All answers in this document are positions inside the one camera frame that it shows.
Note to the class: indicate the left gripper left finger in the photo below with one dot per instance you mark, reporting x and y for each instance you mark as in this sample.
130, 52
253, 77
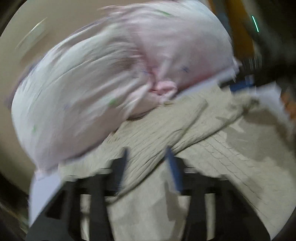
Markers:
61, 217

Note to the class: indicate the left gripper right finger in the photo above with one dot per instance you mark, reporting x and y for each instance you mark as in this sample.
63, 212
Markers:
235, 219

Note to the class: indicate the beige cable-knit sweater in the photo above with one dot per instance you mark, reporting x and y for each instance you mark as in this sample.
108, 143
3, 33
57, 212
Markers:
243, 136

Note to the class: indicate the lavender bed sheet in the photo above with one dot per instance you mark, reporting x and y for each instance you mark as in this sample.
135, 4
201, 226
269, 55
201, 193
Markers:
42, 189

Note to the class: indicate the pink floral pillow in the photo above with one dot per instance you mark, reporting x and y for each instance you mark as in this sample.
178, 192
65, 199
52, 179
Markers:
136, 57

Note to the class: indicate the white wall switch plate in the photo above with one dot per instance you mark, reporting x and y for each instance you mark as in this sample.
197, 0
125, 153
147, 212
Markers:
39, 31

